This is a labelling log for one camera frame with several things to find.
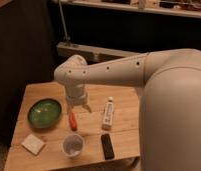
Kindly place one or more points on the black rectangular remote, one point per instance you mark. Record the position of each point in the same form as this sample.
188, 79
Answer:
107, 147

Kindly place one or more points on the wooden shelf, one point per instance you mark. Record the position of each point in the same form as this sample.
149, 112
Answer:
138, 7

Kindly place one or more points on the green bowl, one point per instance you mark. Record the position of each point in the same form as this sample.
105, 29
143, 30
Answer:
44, 113

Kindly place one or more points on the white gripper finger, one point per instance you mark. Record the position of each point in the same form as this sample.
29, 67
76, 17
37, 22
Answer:
87, 107
69, 108

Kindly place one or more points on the metal pole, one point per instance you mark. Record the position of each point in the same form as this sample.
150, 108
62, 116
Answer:
66, 36

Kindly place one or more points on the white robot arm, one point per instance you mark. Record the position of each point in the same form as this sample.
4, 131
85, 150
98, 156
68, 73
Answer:
170, 106

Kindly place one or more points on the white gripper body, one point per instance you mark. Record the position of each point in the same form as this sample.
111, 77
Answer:
76, 95

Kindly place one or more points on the small wooden table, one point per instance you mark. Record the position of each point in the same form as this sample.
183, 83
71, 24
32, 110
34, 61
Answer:
124, 133

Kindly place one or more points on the grey metal rail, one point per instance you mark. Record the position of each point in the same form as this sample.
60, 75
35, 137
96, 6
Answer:
77, 54

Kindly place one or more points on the white tube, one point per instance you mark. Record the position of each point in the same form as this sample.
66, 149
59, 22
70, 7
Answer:
108, 114

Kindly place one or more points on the white square sponge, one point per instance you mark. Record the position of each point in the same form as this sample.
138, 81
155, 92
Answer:
33, 144

